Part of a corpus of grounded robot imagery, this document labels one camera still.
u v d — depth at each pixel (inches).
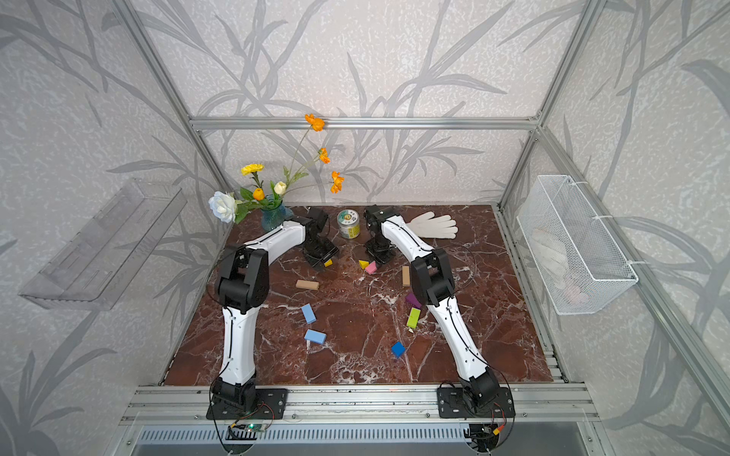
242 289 22.9
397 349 32.5
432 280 25.9
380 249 36.0
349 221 41.2
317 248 34.7
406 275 38.8
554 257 30.0
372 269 39.3
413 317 34.9
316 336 33.4
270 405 28.5
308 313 35.1
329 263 39.0
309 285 38.1
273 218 39.1
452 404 28.5
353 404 29.6
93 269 25.6
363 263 39.1
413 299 36.3
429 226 45.5
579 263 23.6
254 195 33.3
